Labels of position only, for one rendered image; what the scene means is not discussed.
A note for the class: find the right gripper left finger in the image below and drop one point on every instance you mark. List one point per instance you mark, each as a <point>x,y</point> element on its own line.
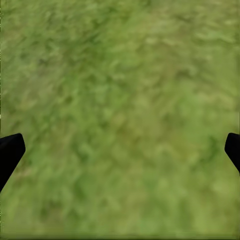
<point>12,148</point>

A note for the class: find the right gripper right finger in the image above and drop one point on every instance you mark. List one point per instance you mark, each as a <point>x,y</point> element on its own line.
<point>232,148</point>

